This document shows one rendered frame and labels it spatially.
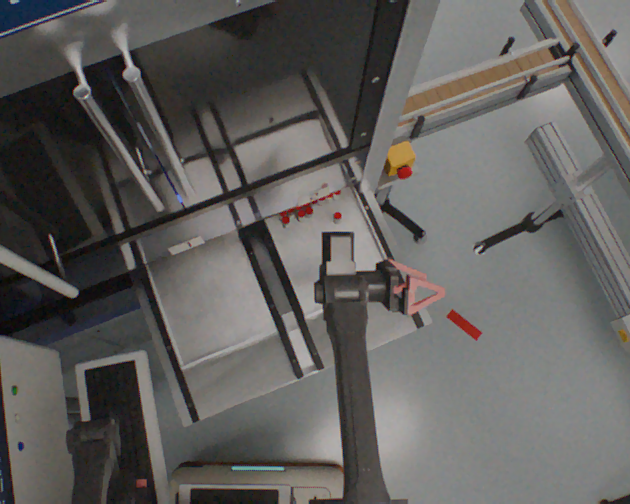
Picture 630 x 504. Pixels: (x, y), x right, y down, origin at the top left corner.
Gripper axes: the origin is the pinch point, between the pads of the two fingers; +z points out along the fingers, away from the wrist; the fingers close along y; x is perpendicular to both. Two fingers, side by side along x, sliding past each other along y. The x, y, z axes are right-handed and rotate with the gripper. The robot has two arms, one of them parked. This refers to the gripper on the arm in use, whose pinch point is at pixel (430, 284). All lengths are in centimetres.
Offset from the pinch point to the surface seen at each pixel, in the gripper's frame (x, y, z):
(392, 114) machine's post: -30.4, 21.8, -2.2
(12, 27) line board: -38, -32, -59
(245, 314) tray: 21, 50, -31
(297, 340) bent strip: 27, 45, -18
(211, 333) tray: 26, 49, -40
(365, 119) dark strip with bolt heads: -29.2, 20.5, -8.2
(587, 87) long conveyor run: -41, 63, 69
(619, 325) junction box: 36, 68, 95
